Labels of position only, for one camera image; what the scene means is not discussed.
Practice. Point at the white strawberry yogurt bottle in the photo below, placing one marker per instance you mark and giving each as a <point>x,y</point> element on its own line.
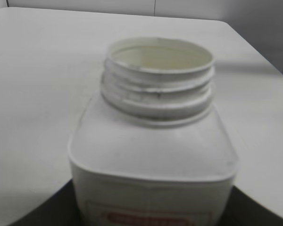
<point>150,148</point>

